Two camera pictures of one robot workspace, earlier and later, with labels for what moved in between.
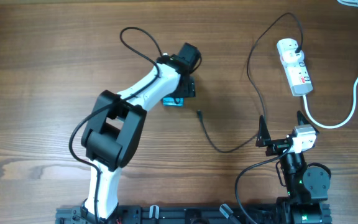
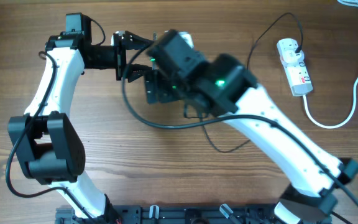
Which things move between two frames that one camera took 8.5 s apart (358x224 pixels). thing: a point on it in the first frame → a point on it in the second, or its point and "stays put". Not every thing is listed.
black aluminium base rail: (200, 214) stays put
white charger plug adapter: (290, 56) stays put
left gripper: (189, 91) → (120, 56)
